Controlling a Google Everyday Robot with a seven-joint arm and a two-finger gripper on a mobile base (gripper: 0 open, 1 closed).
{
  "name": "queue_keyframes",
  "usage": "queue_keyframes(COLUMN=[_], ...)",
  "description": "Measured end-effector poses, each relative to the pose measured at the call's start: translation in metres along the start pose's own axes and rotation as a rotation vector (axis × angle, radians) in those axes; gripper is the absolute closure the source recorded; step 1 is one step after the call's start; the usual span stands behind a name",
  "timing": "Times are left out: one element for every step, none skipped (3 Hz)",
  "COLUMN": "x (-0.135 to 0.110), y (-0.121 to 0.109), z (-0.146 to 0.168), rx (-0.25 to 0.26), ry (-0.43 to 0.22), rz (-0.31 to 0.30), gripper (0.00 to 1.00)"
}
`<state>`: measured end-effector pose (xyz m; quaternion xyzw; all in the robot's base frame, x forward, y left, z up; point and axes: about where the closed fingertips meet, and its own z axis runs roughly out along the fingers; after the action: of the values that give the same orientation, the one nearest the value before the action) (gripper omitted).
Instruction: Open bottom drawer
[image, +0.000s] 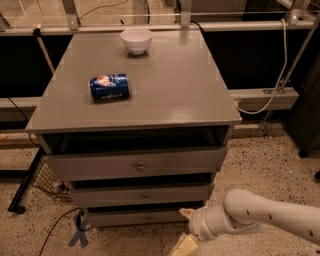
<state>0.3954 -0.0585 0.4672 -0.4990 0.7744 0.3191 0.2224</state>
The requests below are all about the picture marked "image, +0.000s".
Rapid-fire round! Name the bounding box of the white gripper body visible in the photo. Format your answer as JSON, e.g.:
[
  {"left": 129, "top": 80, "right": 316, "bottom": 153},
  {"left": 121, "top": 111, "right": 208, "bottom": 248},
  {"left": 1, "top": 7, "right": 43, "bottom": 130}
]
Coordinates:
[{"left": 188, "top": 207, "right": 216, "bottom": 242}]

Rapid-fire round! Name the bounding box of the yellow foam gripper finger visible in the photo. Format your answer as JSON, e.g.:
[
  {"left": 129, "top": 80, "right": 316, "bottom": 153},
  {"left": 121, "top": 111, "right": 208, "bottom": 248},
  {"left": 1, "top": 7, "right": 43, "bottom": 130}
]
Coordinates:
[
  {"left": 179, "top": 208, "right": 194, "bottom": 220},
  {"left": 169, "top": 233, "right": 199, "bottom": 256}
]

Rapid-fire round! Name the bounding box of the grey bottom drawer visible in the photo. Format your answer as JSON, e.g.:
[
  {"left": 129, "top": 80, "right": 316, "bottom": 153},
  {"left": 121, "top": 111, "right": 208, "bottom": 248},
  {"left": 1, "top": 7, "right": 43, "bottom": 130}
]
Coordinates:
[{"left": 85, "top": 202, "right": 203, "bottom": 228}]

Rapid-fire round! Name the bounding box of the grey drawer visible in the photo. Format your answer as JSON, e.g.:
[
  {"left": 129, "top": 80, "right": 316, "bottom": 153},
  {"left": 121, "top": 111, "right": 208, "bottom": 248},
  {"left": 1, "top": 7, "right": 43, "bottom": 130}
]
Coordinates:
[
  {"left": 46, "top": 147, "right": 227, "bottom": 181},
  {"left": 85, "top": 202, "right": 203, "bottom": 228},
  {"left": 71, "top": 183, "right": 213, "bottom": 208}
]

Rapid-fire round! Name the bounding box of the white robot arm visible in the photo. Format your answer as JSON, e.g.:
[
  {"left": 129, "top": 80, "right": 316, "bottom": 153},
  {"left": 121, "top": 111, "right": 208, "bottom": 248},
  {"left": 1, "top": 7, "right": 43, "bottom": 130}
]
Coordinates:
[{"left": 169, "top": 189, "right": 320, "bottom": 256}]

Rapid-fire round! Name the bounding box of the grey top drawer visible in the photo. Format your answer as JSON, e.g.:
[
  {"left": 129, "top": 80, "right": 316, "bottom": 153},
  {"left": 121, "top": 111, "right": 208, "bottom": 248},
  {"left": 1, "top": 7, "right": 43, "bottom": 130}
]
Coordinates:
[{"left": 46, "top": 147, "right": 227, "bottom": 181}]

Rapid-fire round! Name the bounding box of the grey drawer cabinet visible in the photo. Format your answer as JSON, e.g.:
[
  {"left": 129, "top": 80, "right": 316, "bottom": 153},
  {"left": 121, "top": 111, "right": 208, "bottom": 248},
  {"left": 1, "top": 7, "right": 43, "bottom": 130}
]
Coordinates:
[{"left": 25, "top": 29, "right": 243, "bottom": 229}]

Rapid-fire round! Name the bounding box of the grey middle drawer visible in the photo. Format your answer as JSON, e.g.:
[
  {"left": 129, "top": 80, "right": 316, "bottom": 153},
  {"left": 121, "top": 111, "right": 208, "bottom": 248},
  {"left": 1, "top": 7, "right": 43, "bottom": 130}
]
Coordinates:
[{"left": 71, "top": 183, "right": 213, "bottom": 208}]

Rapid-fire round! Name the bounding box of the blue tape cross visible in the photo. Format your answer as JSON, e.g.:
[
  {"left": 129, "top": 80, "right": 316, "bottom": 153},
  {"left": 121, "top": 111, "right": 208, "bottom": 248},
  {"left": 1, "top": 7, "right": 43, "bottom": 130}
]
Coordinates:
[{"left": 69, "top": 214, "right": 89, "bottom": 248}]

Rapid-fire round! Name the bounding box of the white bowl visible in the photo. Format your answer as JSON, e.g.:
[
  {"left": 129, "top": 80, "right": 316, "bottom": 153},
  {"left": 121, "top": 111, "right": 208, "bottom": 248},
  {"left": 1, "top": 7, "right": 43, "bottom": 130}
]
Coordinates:
[{"left": 120, "top": 28, "right": 153, "bottom": 54}]

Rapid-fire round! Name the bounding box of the wooden stick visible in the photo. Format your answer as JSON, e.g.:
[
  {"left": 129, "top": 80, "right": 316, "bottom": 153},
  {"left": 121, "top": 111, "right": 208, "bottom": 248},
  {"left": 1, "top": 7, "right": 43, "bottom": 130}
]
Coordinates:
[{"left": 33, "top": 23, "right": 55, "bottom": 73}]

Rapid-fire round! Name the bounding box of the black floor cable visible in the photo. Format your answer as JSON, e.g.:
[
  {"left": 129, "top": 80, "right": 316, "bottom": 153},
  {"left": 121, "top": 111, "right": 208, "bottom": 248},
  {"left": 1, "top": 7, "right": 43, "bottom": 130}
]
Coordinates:
[{"left": 38, "top": 207, "right": 82, "bottom": 256}]

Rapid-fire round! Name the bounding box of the white cable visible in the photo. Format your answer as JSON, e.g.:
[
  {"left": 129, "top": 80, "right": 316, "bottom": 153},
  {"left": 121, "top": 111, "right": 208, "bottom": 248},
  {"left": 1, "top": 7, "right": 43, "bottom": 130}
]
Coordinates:
[{"left": 234, "top": 18, "right": 288, "bottom": 116}]

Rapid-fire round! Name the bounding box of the wire mesh basket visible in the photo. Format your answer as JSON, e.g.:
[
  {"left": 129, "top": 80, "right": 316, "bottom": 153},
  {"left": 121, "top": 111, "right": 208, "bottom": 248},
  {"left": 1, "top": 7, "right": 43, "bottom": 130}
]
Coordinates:
[{"left": 32, "top": 162, "right": 71, "bottom": 202}]

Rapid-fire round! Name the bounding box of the black metal frame leg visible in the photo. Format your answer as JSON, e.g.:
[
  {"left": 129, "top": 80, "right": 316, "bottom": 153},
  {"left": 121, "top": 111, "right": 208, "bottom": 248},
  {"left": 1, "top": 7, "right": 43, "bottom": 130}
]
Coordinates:
[{"left": 8, "top": 148, "right": 44, "bottom": 215}]

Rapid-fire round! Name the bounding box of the black cable at left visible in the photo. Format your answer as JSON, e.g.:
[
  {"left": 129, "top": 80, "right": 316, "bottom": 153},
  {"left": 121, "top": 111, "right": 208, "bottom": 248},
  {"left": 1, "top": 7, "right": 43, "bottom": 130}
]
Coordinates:
[{"left": 7, "top": 97, "right": 41, "bottom": 148}]

